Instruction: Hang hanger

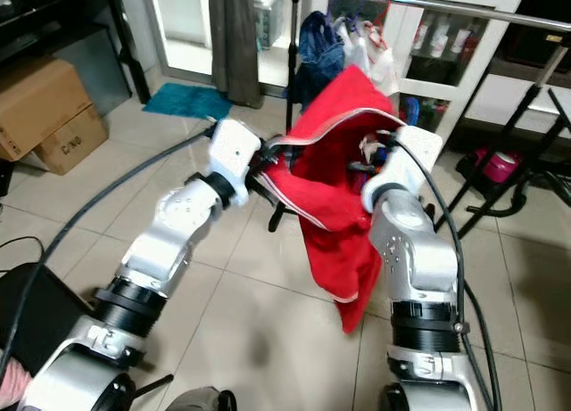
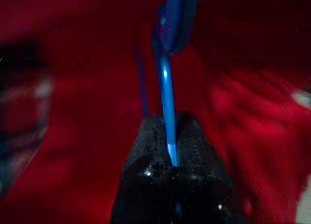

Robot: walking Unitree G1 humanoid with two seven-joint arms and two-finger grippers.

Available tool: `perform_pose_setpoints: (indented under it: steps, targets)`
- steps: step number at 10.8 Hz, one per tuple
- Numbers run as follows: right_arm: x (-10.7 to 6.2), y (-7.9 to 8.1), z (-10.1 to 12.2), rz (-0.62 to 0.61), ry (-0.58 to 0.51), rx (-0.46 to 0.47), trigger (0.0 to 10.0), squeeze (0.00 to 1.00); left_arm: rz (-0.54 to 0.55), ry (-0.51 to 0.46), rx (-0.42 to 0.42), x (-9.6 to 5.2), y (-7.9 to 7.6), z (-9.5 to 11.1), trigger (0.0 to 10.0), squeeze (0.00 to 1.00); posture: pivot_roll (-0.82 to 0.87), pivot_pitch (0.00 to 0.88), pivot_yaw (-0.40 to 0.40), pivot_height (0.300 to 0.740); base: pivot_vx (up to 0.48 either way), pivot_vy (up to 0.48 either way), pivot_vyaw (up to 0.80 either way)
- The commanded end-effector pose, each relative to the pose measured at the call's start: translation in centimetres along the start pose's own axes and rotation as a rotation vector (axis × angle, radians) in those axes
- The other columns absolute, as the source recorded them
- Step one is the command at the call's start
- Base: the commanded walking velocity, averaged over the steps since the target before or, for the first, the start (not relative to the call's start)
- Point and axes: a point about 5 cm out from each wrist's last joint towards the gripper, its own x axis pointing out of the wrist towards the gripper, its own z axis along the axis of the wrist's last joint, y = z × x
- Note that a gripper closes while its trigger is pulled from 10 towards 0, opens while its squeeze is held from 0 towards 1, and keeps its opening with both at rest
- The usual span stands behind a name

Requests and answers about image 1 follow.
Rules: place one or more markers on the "red knit sweater white stripes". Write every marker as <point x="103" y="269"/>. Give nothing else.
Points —
<point x="330" y="215"/>

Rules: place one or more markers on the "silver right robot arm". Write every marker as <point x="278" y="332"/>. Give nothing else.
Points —
<point x="410" y="250"/>

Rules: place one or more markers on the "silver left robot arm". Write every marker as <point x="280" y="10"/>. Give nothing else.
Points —
<point x="178" y="242"/>

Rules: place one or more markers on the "red hanger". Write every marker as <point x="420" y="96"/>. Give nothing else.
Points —
<point x="382" y="8"/>

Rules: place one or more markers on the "teal floor mat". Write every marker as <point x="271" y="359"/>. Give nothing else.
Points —
<point x="187" y="102"/>

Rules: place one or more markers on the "blue denim garment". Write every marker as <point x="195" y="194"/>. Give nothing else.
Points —
<point x="321" y="54"/>

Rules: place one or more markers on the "magenta canister vacuum cleaner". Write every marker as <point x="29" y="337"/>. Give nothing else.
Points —
<point x="498" y="166"/>

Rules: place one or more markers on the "grey curtain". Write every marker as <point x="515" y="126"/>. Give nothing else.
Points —
<point x="235" y="45"/>

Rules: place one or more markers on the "white low cabinet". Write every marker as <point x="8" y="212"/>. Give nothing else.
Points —
<point x="500" y="94"/>

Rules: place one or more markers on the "white framed glass door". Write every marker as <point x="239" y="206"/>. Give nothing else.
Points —
<point x="178" y="23"/>

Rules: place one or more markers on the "small printed cardboard box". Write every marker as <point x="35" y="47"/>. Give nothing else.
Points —
<point x="76" y="143"/>

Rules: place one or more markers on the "large brown cardboard box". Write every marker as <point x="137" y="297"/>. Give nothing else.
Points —
<point x="45" y="103"/>

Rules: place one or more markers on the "black chair seat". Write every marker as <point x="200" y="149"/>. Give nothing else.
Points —
<point x="27" y="322"/>

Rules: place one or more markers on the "grey robot leg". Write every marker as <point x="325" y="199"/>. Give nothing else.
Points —
<point x="201" y="402"/>

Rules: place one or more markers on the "black desk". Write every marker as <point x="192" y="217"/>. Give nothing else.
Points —
<point x="71" y="10"/>

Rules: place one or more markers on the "pink patterned cloth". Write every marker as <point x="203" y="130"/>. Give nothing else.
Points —
<point x="13" y="386"/>

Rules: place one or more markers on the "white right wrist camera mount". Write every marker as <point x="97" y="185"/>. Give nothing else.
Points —
<point x="415" y="152"/>

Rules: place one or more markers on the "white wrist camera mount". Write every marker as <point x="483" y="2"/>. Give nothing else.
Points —
<point x="415" y="152"/>
<point x="235" y="152"/>

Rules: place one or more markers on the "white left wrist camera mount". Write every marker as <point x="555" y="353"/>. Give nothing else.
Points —
<point x="235" y="152"/>

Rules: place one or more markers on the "silver rail black clothes rack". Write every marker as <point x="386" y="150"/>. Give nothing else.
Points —
<point x="482" y="12"/>

